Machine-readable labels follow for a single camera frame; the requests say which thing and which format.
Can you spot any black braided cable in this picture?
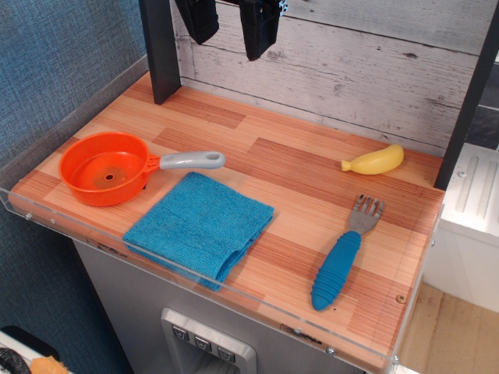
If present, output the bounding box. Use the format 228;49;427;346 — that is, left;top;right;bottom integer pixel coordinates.
0;348;30;374

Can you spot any fork with blue handle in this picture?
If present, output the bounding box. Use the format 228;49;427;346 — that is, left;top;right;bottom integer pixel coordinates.
310;195;384;311

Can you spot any clear acrylic guard rail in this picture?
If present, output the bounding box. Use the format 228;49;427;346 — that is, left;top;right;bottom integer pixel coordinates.
1;76;444;373

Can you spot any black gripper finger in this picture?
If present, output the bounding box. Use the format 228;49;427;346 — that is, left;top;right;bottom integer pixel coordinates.
175;0;219;44
239;0;280;61

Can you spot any orange pot with grey handle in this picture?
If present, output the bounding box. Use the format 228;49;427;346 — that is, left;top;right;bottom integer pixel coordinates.
58;132;225;206

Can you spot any silver dispenser button panel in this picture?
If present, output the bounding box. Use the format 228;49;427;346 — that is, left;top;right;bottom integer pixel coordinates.
161;308;258;373

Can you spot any yellow toy banana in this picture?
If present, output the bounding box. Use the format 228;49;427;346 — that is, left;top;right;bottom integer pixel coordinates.
341;144;405;175

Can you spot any orange plush object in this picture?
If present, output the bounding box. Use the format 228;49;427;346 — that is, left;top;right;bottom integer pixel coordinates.
30;356;69;374

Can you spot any dark grey right post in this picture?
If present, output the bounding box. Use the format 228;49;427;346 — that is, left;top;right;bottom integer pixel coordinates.
434;4;498;191

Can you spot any white toy sink unit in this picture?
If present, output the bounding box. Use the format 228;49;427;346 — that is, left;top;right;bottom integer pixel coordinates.
423;143;498;312

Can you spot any dark grey left post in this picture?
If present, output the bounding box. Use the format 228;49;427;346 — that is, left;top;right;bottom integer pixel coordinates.
139;0;182;104

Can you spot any dark grey post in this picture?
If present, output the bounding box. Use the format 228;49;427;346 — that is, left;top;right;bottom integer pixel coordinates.
434;4;498;191
139;0;182;104

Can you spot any blue folded cloth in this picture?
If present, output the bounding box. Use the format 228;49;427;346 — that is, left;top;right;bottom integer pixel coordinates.
123;172;274;291

